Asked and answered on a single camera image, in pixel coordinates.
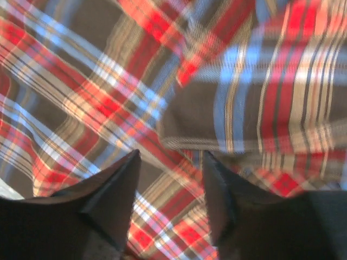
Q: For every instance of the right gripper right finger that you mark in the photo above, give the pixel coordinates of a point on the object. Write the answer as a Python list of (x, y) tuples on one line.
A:
[(248, 222)]

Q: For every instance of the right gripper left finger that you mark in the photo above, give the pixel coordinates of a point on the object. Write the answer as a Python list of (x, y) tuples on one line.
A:
[(88, 220)]

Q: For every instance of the red brown plaid shirt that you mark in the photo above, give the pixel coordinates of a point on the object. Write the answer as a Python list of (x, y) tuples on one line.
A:
[(261, 84)]

